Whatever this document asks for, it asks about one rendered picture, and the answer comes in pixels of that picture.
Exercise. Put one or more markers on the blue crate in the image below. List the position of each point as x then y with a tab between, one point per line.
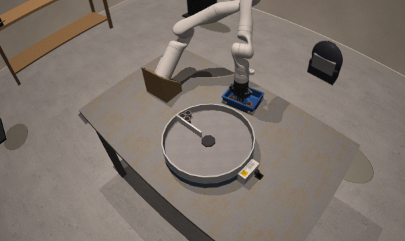
254	98

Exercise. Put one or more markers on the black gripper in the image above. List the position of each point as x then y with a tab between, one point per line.
239	90

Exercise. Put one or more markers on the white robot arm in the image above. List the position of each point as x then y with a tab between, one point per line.
184	30

